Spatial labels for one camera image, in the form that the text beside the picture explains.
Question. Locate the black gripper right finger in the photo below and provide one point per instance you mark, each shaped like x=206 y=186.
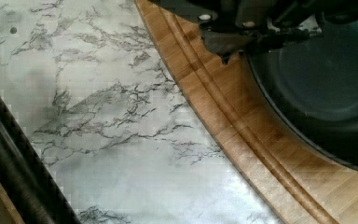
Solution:
x=277 y=39

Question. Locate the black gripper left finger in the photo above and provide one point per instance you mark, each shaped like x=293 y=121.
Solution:
x=225 y=39

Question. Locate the dark grey bowl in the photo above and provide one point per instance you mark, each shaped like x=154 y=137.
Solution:
x=312 y=87

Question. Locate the wooden cutting board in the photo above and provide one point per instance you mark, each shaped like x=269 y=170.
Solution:
x=298 y=184

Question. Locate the wooden tray with black handle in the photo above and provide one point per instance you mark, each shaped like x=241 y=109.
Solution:
x=26 y=180

